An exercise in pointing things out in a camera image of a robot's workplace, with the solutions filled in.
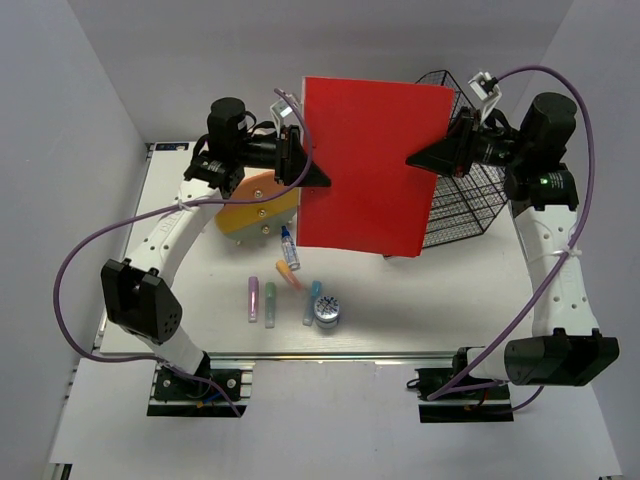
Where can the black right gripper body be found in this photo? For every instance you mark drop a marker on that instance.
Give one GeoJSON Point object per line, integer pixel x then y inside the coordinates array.
{"type": "Point", "coordinates": [486, 146]}

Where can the red folder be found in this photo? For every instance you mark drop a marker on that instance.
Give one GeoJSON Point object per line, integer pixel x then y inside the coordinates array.
{"type": "Point", "coordinates": [362, 133]}

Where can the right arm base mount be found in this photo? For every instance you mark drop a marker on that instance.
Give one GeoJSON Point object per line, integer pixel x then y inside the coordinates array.
{"type": "Point", "coordinates": [474, 401]}

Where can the black wire mesh rack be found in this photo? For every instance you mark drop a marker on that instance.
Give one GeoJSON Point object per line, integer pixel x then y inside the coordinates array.
{"type": "Point", "coordinates": [463, 208]}

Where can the green highlighter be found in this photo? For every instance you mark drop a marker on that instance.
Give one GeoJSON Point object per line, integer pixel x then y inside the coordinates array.
{"type": "Point", "coordinates": [270, 304]}

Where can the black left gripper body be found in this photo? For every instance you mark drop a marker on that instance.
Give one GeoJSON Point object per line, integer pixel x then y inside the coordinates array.
{"type": "Point", "coordinates": [260, 152]}

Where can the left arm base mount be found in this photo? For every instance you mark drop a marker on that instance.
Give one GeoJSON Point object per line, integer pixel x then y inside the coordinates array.
{"type": "Point", "coordinates": [174, 397]}

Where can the purple highlighter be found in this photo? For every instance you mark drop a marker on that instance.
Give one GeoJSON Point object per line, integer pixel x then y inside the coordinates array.
{"type": "Point", "coordinates": [253, 299]}

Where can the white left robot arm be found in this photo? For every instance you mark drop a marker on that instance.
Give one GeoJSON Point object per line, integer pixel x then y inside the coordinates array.
{"type": "Point", "coordinates": [137, 289]}

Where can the blue highlighter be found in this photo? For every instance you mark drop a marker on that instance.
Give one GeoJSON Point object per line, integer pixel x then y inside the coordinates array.
{"type": "Point", "coordinates": [309, 313]}

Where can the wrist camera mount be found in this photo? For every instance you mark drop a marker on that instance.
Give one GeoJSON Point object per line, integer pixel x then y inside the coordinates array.
{"type": "Point", "coordinates": [281, 110]}
{"type": "Point", "coordinates": [485, 86]}

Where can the round cream drawer organizer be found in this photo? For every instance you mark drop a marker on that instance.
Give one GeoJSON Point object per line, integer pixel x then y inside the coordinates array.
{"type": "Point", "coordinates": [249, 222]}

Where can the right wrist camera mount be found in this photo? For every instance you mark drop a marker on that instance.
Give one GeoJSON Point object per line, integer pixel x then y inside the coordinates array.
{"type": "Point", "coordinates": [485, 86]}

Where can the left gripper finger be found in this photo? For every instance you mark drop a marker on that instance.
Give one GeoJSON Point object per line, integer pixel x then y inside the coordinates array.
{"type": "Point", "coordinates": [294, 152]}
{"type": "Point", "coordinates": [314, 177]}

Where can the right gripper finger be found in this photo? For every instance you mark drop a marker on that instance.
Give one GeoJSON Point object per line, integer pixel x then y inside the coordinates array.
{"type": "Point", "coordinates": [441, 158]}
{"type": "Point", "coordinates": [461, 129]}

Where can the aluminium table edge rail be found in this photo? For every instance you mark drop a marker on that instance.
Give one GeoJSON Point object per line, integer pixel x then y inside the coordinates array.
{"type": "Point", "coordinates": [375, 356]}

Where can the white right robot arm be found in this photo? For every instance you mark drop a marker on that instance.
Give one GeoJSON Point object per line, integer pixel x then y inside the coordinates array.
{"type": "Point", "coordinates": [555, 339]}

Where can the clear blue-capped spray bottle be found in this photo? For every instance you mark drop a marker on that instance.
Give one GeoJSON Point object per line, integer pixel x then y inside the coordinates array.
{"type": "Point", "coordinates": [289, 249]}

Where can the round blue slime jar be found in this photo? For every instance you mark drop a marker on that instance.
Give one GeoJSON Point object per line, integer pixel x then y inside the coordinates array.
{"type": "Point", "coordinates": [327, 311]}

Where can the orange highlighter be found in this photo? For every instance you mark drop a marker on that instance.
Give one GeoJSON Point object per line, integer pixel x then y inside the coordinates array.
{"type": "Point", "coordinates": [284, 270]}

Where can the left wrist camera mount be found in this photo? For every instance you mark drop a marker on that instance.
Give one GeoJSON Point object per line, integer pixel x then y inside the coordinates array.
{"type": "Point", "coordinates": [281, 110]}

